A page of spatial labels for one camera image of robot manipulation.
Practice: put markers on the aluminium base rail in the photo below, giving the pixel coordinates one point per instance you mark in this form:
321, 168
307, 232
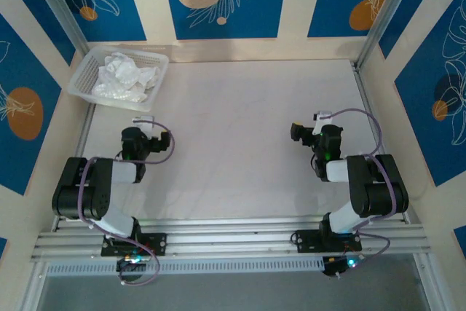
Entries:
233, 238

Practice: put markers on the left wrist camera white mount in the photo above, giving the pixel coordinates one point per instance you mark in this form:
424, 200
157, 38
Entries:
143, 121

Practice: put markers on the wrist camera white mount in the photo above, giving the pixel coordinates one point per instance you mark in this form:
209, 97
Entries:
323, 117
143, 121

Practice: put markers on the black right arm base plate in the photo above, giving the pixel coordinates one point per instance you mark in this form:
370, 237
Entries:
306, 241

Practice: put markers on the aluminium corner post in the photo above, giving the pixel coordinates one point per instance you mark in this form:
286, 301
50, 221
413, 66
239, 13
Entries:
58, 1
386, 8

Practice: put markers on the white t-shirt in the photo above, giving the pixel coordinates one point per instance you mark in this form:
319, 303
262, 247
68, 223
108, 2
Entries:
123, 74

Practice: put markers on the white plastic mesh basket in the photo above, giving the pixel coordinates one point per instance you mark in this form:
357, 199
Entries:
83, 78

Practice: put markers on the black controller board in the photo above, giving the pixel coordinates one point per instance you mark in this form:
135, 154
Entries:
333, 265
127, 265

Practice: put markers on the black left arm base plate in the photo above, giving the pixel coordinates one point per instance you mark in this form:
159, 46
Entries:
158, 242

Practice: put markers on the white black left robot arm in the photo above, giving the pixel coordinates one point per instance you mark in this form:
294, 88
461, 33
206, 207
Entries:
91, 187

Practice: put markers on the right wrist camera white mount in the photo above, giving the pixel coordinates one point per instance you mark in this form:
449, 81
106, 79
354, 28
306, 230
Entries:
323, 117

